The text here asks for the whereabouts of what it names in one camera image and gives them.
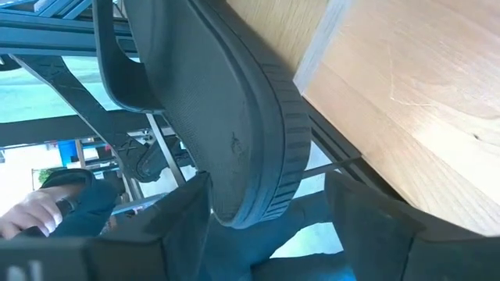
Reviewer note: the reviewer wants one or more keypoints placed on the person's hand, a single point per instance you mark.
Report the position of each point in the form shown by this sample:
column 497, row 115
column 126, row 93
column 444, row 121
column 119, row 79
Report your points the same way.
column 31, row 210

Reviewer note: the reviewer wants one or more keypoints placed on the blue bin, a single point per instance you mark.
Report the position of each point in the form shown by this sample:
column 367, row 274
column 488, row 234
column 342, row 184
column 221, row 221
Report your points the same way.
column 67, row 152

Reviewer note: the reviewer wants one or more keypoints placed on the black rubber slide sandal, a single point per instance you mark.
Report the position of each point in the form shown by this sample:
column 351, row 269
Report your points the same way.
column 218, row 97

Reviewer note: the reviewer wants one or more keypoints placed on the person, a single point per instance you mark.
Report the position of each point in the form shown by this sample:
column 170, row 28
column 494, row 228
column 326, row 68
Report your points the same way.
column 250, row 250

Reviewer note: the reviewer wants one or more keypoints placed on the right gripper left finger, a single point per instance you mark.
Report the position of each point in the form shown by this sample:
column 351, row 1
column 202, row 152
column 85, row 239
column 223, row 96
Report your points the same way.
column 183, row 234

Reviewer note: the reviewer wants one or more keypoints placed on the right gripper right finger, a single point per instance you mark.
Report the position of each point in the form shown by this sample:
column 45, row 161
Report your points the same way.
column 367, row 234

